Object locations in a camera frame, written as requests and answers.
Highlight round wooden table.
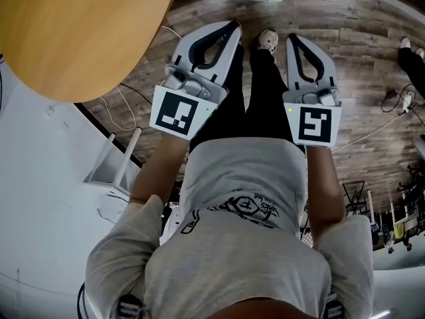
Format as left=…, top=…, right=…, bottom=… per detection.
left=0, top=0, right=183, bottom=104

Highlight white table frame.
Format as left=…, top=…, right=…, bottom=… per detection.
left=84, top=129, right=144, bottom=196

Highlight black strap buckle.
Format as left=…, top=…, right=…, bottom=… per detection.
left=117, top=293, right=145, bottom=319
left=324, top=292, right=345, bottom=319

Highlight person's grey printed t-shirt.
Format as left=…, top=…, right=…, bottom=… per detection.
left=84, top=137, right=377, bottom=319

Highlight white power strip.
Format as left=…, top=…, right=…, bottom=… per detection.
left=401, top=91, right=415, bottom=114

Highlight person's right forearm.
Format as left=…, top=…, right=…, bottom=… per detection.
left=303, top=144, right=347, bottom=249

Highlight black office chair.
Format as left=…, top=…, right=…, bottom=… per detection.
left=397, top=163, right=425, bottom=199

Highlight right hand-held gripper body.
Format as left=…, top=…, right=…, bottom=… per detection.
left=282, top=85, right=343, bottom=150

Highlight person's left forearm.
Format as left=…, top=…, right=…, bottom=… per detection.
left=128, top=132, right=191, bottom=209

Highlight looped white cable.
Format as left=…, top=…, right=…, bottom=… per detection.
left=98, top=25, right=183, bottom=132

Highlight person's black trousers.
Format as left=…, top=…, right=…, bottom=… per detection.
left=397, top=45, right=425, bottom=86
left=189, top=40, right=307, bottom=154

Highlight thin black floor cable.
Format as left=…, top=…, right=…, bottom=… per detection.
left=118, top=82, right=156, bottom=103

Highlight long white floor cable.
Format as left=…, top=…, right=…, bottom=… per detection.
left=331, top=112, right=406, bottom=153

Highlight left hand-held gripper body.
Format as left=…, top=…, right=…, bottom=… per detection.
left=149, top=63, right=230, bottom=142

